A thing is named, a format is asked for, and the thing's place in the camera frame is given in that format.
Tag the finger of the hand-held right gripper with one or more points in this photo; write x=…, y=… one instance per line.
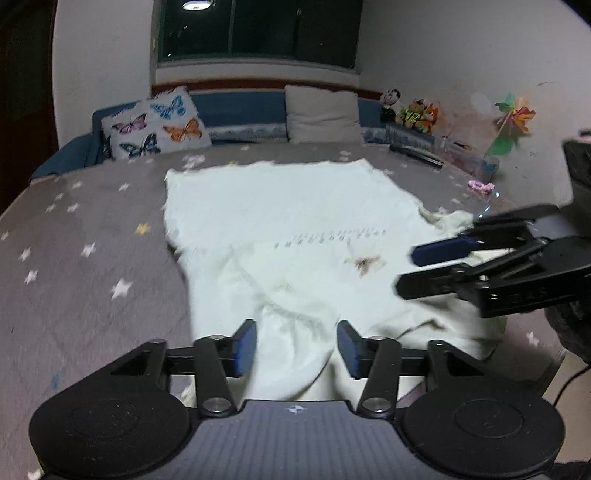
x=429, y=284
x=438, y=251

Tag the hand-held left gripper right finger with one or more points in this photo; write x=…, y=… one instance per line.
x=348, y=347

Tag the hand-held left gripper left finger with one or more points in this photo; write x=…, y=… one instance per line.
x=244, y=347

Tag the pale green lace-trimmed garment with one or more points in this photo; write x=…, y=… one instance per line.
x=286, y=217

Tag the clear plastic box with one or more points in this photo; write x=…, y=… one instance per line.
x=471, y=159

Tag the long black bar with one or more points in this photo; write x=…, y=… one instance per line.
x=415, y=154

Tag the orange plush toy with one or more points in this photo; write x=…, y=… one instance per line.
x=431, y=119

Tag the brown bear plush toy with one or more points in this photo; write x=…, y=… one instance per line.
x=412, y=115

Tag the panda plush toy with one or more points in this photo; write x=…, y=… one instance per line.
x=390, y=104

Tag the colourful pinwheel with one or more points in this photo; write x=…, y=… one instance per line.
x=515, y=115

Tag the grey star-print tablecloth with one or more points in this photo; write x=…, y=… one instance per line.
x=92, y=258

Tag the plain grey pillow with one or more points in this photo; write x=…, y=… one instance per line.
x=323, y=115

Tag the blue sofa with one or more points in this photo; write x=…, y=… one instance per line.
x=240, y=108

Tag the butterfly print pillow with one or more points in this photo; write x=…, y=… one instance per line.
x=154, y=122

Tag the dark window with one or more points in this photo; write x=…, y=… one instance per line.
x=258, y=27

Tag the dark wooden door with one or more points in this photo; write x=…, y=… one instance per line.
x=27, y=69

